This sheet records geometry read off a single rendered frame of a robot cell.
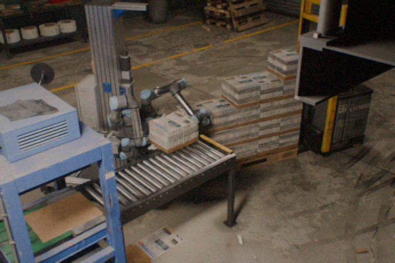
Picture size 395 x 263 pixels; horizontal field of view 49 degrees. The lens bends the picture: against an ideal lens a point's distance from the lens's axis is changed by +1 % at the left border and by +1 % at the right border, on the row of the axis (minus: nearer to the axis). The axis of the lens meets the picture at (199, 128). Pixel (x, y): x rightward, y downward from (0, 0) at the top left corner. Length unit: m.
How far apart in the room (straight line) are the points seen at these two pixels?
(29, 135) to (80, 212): 0.96
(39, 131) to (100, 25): 1.77
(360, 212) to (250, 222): 1.16
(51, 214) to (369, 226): 2.98
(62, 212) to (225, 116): 2.12
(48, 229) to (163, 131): 1.31
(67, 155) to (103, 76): 1.84
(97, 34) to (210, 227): 2.16
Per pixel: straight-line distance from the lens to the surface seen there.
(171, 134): 3.94
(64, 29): 10.26
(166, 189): 3.57
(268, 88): 4.91
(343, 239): 4.48
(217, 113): 4.69
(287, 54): 5.15
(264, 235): 4.37
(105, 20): 4.21
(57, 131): 2.78
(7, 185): 2.58
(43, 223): 3.45
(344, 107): 5.51
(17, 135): 2.69
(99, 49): 4.33
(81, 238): 3.24
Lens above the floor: 2.89
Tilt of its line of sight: 28 degrees down
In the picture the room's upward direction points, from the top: 1 degrees counter-clockwise
